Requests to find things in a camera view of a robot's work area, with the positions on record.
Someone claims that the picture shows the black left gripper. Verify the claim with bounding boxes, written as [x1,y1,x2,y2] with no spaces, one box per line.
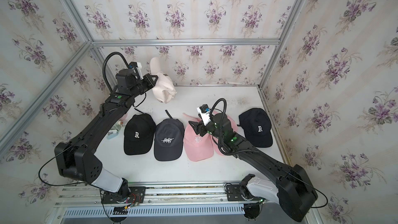
[127,74,157,99]

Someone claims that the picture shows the beige cap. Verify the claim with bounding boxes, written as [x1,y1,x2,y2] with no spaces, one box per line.
[150,57,177,104]

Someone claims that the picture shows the pink cap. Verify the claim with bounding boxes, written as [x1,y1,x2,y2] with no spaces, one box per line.
[211,115,238,156]
[183,124,214,162]

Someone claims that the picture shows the dark grey baseball cap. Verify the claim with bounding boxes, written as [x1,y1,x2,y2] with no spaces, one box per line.
[154,110,184,162]

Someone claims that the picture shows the black cap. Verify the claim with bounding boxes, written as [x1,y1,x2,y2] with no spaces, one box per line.
[123,108,156,156]
[238,108,273,148]

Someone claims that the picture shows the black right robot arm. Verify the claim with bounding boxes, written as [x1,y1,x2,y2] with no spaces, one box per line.
[189,114,318,222]

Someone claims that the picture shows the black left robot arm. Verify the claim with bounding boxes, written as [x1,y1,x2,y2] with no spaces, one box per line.
[55,68,158,198]

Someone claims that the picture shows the pink pen cup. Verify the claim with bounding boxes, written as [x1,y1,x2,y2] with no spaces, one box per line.
[120,114,128,121]

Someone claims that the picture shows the green tape dispenser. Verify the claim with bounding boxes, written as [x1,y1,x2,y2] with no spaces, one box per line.
[111,120,124,132]

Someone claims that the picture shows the small blue white object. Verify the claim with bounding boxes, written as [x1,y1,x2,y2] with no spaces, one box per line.
[106,129,119,140]

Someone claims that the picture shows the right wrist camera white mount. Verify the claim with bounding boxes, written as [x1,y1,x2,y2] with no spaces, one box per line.
[197,104,211,125]

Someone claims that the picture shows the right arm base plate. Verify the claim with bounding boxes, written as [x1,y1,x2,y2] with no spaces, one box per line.
[224,183,268,202]

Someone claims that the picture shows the aluminium rail frame front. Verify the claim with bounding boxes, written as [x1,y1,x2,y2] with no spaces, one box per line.
[46,181,324,224]

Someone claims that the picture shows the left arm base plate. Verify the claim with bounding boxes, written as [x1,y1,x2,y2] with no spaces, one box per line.
[101,186,147,205]

